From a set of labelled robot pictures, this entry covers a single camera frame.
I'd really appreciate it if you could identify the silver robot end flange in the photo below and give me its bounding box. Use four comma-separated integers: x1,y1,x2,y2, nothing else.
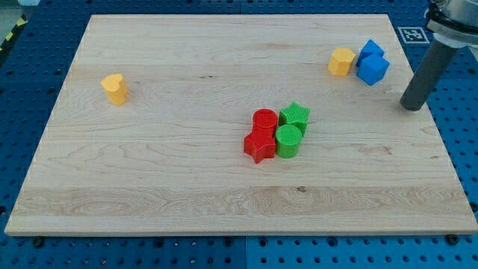
425,0,477,48

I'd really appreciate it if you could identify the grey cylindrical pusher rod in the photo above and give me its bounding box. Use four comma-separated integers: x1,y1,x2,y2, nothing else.
400,40,459,111

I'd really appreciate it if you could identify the yellow hexagon block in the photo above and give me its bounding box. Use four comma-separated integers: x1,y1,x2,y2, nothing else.
328,48,356,76

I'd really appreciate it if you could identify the green star block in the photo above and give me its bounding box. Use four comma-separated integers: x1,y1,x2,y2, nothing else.
279,102,311,137

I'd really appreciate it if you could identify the red star block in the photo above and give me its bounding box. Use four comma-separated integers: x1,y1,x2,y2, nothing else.
243,126,276,164

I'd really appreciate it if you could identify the fiducial marker tag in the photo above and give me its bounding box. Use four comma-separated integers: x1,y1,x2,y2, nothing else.
398,26,429,44

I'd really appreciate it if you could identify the blue block behind cube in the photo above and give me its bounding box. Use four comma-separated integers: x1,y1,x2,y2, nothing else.
356,40,385,67

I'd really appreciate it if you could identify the green cylinder block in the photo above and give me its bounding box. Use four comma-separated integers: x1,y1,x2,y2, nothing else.
276,125,302,158

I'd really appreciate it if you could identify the black bolt front right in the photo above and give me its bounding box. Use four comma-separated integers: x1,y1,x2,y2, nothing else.
445,234,460,246

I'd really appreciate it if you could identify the black bolt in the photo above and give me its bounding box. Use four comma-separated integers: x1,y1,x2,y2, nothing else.
31,236,45,249
445,234,460,246

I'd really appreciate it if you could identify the red cylinder block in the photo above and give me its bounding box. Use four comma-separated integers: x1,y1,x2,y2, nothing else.
252,108,278,137

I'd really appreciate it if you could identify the wooden board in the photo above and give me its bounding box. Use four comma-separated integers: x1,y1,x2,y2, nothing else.
5,14,477,237

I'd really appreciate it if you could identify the yellow heart block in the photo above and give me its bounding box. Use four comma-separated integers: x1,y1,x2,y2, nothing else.
101,73,128,106

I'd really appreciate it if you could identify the black bolt front left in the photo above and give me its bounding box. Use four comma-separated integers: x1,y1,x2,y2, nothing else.
31,236,45,249

